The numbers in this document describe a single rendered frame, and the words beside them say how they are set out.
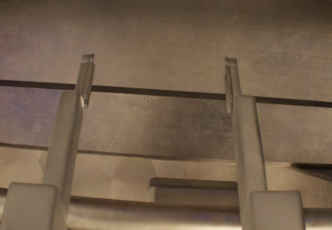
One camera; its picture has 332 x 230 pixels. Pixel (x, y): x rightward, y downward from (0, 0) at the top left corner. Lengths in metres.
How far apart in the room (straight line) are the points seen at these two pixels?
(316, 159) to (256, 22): 0.10
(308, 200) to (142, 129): 0.11
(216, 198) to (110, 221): 0.05
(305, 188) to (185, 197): 0.15
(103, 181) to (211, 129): 0.20
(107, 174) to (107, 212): 0.34
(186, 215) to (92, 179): 0.34
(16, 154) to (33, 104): 0.18
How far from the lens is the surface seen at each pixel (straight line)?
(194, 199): 0.20
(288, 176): 0.38
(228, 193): 0.20
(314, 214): 0.19
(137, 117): 0.34
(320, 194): 0.31
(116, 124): 0.34
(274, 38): 0.35
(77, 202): 0.18
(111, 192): 0.52
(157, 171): 0.51
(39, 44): 0.35
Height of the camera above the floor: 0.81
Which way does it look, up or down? 2 degrees down
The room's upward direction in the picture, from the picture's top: 176 degrees counter-clockwise
